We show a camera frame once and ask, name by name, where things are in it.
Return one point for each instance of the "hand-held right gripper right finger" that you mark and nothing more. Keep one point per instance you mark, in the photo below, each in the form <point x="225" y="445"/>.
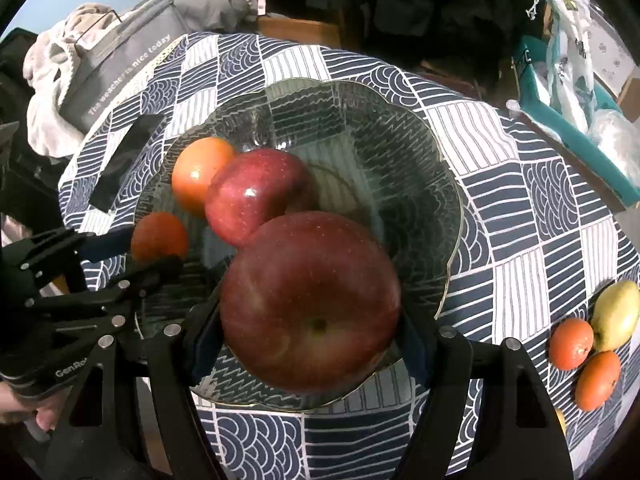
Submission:
<point x="415" y="350"/>

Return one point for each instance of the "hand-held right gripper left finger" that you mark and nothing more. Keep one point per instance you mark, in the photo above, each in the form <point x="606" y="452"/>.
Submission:
<point x="165" y="360"/>

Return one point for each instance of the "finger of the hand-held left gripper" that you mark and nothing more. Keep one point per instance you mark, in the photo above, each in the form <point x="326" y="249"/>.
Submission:
<point x="107" y="246"/>
<point x="125" y="290"/>

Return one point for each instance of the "small tangerine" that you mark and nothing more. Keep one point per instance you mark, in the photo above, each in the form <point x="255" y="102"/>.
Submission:
<point x="571" y="343"/>
<point x="159" y="237"/>

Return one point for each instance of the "large orange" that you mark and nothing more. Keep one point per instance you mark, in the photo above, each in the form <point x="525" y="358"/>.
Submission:
<point x="197" y="175"/>

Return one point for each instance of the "large red apple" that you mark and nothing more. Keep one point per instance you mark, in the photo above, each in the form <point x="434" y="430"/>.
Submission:
<point x="310" y="300"/>

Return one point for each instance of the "small red apple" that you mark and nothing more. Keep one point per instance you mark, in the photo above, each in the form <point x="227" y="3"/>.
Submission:
<point x="250" y="195"/>

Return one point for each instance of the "yellow fruit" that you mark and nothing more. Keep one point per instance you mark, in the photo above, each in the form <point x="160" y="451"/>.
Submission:
<point x="561" y="421"/>

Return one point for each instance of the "small tomato bottom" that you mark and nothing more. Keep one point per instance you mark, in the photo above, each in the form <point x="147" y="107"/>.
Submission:
<point x="597" y="380"/>

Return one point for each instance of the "ribbed glass plate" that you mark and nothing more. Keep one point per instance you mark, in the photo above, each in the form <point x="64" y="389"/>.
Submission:
<point x="360" y="160"/>

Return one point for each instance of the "yellow-green pear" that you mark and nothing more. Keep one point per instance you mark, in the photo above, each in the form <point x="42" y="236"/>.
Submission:
<point x="616" y="315"/>

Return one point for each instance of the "person's left hand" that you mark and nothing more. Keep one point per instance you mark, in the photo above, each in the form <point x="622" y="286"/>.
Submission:
<point x="42" y="416"/>

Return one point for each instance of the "black bag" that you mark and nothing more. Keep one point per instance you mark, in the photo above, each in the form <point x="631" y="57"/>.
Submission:
<point x="30" y="160"/>

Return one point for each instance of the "white fleece blanket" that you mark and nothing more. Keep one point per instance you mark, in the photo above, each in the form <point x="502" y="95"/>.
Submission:
<point x="45" y="110"/>

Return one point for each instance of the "blue white patterned tablecloth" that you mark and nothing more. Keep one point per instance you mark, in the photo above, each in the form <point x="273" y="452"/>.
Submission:
<point x="525" y="210"/>

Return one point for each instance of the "grey fabric storage bag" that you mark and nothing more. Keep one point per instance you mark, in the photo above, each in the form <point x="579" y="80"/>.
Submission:
<point x="125" y="55"/>

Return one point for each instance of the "teal plastic basket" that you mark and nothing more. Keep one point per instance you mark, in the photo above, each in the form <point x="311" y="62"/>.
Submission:
<point x="565" y="135"/>

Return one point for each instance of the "grey clothes pile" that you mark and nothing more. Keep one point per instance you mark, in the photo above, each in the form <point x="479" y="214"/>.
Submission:
<point x="210" y="0"/>

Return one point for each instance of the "wooden drawer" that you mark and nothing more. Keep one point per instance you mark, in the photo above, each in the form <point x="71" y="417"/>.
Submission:
<point x="300" y="30"/>

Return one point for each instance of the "white plastic bag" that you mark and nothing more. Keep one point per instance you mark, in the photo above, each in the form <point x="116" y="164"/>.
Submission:
<point x="615" y="135"/>

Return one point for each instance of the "white printed rice bag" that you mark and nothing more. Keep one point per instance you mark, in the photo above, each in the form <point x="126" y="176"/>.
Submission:
<point x="575" y="60"/>

